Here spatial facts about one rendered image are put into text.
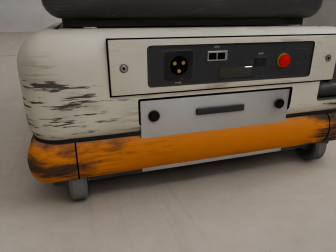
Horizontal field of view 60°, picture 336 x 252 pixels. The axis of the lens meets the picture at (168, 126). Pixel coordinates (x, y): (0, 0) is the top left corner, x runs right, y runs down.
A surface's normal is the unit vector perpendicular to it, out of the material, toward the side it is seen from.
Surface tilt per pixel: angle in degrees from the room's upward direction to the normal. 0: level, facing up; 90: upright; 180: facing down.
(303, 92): 90
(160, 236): 0
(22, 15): 90
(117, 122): 96
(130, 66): 90
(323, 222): 0
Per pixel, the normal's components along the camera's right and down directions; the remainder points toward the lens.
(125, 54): 0.30, 0.33
